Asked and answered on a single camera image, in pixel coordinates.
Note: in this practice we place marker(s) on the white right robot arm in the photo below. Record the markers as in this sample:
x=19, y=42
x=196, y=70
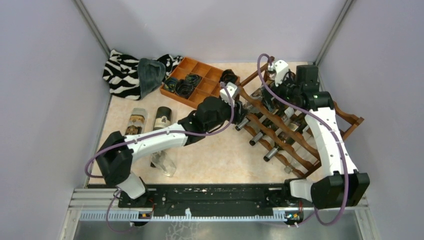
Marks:
x=342, y=185

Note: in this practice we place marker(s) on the black rolled item right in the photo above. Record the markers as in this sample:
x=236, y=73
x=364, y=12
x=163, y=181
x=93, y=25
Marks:
x=228, y=76

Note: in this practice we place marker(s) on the zebra striped cloth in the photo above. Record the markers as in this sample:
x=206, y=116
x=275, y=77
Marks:
x=120, y=72

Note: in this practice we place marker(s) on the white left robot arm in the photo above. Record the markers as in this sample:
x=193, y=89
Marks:
x=118, y=152

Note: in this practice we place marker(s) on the clear liquor bottle gold label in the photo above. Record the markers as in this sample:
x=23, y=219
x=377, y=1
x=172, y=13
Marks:
x=137, y=122

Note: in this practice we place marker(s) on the dark wine bottle lying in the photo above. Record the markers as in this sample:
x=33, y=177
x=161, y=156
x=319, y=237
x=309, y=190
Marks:
x=163, y=118

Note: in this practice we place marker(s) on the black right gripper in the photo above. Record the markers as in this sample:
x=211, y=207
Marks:
x=287, y=79

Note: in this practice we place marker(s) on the dark wine bottle back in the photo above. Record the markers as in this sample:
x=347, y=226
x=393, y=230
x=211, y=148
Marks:
x=245, y=121

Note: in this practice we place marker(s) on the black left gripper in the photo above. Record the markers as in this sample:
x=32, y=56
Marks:
x=241, y=112

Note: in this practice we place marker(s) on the small clear glass bottle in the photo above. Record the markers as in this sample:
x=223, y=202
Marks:
x=162, y=161

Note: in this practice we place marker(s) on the clear bottle black cap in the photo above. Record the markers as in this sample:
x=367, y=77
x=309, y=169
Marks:
x=262, y=95

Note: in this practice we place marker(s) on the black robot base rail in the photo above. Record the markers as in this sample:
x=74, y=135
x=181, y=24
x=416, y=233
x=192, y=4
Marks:
x=206, y=203

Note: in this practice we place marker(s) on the wooden wine rack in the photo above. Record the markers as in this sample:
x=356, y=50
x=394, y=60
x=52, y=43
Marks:
x=291, y=145

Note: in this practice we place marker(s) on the orange wooden compartment tray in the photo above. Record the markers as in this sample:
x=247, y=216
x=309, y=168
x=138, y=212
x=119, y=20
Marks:
x=204, y=77

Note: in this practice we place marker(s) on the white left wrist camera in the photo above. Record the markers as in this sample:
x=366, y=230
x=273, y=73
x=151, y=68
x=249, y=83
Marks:
x=228, y=92

